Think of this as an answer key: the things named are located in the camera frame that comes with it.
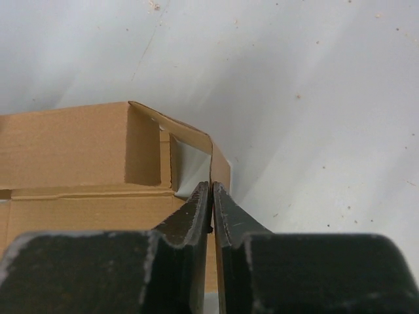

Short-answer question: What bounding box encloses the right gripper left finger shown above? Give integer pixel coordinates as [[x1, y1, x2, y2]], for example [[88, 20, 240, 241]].
[[1, 182, 210, 313]]

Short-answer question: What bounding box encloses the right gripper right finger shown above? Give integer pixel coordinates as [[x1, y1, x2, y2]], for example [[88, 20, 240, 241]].
[[213, 182, 418, 313]]

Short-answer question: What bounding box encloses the brown cardboard box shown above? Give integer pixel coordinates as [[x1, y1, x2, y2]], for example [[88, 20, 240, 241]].
[[1, 101, 230, 293]]

